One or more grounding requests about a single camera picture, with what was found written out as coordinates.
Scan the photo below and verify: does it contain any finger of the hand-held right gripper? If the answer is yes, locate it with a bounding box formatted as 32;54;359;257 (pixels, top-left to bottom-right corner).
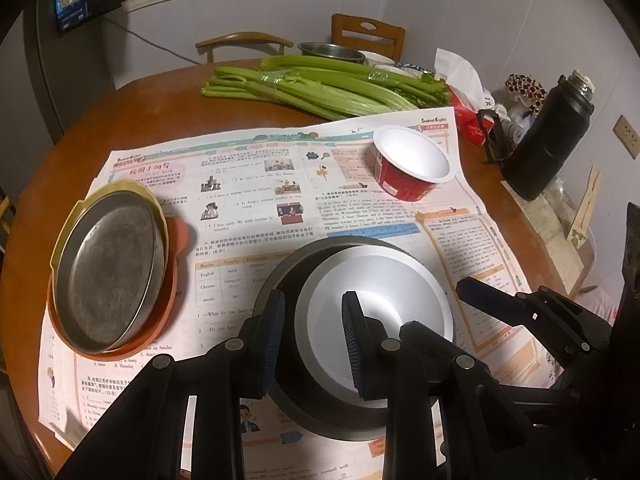
455;276;615;382
399;321;501;386

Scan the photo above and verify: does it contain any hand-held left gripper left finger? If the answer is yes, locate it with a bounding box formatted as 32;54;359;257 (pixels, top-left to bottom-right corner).
52;288;287;480

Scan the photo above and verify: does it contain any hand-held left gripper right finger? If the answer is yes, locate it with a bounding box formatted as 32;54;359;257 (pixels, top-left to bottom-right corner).
341;291;551;480

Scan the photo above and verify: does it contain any dark grey bowl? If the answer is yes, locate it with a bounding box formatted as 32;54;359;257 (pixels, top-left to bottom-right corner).
250;236;455;443

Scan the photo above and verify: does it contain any orange plate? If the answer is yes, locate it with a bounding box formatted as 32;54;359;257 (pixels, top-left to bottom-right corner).
46;214;197;361

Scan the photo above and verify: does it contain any round metal plate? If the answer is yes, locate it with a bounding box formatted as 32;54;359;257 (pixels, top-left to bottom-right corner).
52;190;167;353

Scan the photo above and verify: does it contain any yellow ribbed plate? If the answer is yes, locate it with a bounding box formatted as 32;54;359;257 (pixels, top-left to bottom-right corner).
50;180;171;353

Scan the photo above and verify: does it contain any wooden clip stand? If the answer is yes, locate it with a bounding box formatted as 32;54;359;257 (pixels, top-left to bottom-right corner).
566;166;603;247

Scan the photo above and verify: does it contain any black thermos bottle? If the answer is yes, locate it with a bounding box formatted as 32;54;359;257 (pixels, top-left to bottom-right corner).
501;72;596;202

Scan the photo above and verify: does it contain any newspaper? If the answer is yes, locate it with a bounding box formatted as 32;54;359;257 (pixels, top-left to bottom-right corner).
37;107;568;480

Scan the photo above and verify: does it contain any red tissue box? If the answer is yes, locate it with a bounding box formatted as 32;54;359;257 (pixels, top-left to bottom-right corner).
446;85;501;147

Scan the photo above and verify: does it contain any brown patterned ornament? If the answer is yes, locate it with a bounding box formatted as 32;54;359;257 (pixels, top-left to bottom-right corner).
504;73;548;112

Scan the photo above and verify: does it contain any white tissue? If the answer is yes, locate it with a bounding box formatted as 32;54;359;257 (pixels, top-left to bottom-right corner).
433;48;495;111

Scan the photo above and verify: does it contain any blue patterned bowl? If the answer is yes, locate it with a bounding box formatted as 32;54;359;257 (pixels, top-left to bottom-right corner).
392;61;437;81

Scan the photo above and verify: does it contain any celery bunch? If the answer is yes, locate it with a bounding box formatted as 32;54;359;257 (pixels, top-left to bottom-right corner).
200;55;451;122

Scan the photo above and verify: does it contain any metal basin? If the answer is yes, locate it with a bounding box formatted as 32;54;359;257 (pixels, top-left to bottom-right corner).
299;42;368;64

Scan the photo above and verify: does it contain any wooden chair with cutout backrest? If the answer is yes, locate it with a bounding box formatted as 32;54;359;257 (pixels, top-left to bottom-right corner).
331;13;406;62

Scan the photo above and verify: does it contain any wooden chair with curved backrest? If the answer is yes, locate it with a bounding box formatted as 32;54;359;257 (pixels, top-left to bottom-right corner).
195;31;296;64

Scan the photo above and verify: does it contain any grey refrigerator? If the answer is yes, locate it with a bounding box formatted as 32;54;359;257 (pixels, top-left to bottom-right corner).
30;0;118;141

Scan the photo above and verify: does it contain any wall socket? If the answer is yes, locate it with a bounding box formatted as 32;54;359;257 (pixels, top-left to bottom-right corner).
613;114;640;157

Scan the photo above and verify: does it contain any black cable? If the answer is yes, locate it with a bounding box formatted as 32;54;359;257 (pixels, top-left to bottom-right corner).
102;14;203;64

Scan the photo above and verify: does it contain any black wall device with screen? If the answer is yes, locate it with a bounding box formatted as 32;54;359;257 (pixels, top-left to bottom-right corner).
54;0;126;36

